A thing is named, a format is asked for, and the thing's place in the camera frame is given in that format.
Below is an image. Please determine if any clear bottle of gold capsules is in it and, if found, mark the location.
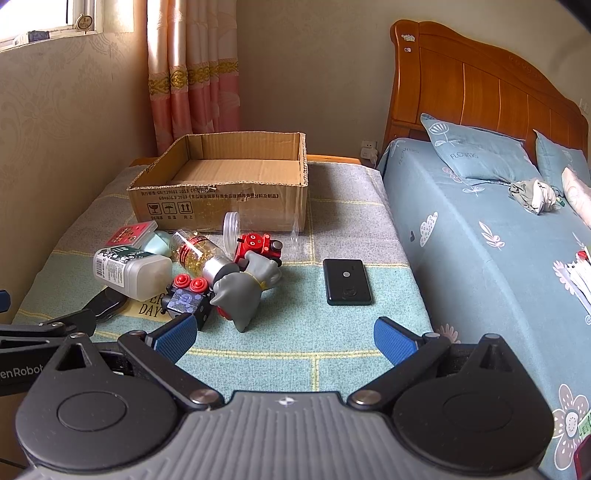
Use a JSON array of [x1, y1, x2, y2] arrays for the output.
[[170, 228, 238, 289]]

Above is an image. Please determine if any black computer mouse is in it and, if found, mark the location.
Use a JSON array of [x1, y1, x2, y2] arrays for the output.
[[81, 286, 130, 321]]

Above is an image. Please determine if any brown cardboard box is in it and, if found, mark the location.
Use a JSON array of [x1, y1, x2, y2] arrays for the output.
[[127, 131, 309, 234]]

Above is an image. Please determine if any grey elephant toy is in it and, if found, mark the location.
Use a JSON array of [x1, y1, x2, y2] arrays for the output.
[[210, 251, 283, 334]]

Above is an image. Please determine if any red flat object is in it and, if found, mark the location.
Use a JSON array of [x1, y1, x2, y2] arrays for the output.
[[574, 434, 591, 480]]

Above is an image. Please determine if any wooden bed headboard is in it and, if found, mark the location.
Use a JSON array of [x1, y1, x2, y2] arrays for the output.
[[383, 18, 589, 153]]

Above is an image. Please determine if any black power bank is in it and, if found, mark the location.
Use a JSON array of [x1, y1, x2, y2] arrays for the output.
[[322, 258, 373, 306]]

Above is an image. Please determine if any red toy train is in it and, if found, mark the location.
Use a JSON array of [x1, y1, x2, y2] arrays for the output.
[[233, 232, 284, 268]]

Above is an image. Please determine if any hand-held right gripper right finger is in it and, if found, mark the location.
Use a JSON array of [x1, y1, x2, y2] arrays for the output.
[[346, 316, 525, 411]]

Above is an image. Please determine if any cream pillow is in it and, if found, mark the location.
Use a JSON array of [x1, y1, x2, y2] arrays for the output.
[[561, 166, 591, 217]]

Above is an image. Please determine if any red card box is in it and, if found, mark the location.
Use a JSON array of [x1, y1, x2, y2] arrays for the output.
[[105, 220, 158, 247]]

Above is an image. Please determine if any crumpled grey white cloth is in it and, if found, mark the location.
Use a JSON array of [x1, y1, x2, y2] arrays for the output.
[[508, 178, 566, 217]]

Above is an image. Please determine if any window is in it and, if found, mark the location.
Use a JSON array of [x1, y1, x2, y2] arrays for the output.
[[0, 0, 134, 51]]

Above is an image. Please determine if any white plastic bottle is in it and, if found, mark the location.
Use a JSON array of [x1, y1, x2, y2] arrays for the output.
[[92, 247, 172, 301]]

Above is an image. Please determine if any mint green plastic object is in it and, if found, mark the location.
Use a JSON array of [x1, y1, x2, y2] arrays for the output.
[[143, 231, 174, 257]]

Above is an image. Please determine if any pink patterned curtain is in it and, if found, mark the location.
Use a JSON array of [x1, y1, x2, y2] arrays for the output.
[[145, 0, 241, 155]]

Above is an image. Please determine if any large blue flower pillow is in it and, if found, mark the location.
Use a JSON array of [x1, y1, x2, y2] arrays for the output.
[[419, 113, 543, 185]]

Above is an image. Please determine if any blue printed bedsheet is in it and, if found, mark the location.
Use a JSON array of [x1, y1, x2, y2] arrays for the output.
[[376, 136, 591, 480]]

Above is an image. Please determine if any clear plastic cup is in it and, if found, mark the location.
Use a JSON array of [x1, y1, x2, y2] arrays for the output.
[[223, 211, 303, 254]]

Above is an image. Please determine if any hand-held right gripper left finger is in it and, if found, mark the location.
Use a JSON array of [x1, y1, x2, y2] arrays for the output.
[[44, 313, 225, 414]]

